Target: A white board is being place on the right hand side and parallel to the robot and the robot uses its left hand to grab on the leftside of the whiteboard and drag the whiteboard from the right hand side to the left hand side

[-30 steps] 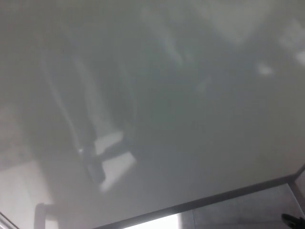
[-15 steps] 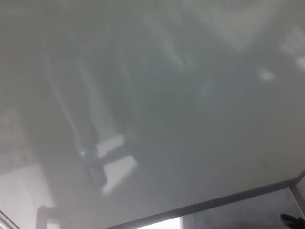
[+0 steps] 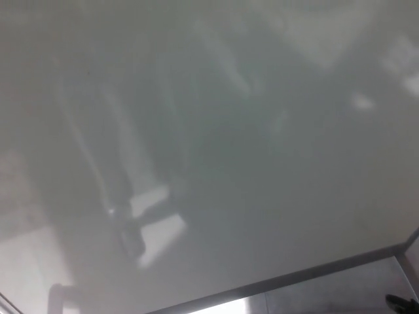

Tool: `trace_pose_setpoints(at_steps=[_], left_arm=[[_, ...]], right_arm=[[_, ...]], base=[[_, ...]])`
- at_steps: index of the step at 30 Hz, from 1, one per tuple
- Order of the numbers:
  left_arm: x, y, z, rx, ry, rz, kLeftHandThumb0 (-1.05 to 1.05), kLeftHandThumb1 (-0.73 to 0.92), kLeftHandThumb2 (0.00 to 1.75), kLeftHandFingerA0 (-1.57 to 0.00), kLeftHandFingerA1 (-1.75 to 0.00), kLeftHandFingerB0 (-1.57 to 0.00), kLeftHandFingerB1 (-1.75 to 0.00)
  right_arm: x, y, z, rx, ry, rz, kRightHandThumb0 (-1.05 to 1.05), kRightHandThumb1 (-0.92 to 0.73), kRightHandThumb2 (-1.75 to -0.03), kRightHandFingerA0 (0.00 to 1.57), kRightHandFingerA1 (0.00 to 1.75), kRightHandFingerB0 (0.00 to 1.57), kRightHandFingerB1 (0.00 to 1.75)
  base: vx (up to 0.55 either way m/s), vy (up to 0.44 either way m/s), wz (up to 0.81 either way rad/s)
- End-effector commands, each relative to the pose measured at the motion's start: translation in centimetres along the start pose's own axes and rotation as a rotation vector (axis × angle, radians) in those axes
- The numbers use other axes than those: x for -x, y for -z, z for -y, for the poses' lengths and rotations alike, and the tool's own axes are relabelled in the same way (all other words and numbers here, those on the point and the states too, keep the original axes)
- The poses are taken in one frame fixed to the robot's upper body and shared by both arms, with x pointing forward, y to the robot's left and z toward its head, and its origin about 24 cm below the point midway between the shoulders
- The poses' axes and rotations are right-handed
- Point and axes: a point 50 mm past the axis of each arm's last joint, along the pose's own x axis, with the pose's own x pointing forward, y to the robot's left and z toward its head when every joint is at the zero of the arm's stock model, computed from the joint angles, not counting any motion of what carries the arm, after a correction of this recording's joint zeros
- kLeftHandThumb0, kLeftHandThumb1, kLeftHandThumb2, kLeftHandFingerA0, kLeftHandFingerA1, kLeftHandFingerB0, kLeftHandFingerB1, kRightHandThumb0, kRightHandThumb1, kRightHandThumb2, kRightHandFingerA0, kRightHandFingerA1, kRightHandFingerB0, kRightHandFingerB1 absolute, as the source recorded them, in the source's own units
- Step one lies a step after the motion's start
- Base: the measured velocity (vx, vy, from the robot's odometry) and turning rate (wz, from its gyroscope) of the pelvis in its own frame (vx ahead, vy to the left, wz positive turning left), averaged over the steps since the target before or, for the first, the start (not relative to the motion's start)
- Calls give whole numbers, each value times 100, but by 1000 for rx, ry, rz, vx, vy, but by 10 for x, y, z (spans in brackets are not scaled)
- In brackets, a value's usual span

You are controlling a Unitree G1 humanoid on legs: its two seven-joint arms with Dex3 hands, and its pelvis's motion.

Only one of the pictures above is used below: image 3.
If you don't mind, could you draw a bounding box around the glossy grey appliance door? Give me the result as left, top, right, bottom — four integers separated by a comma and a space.
0, 0, 419, 314

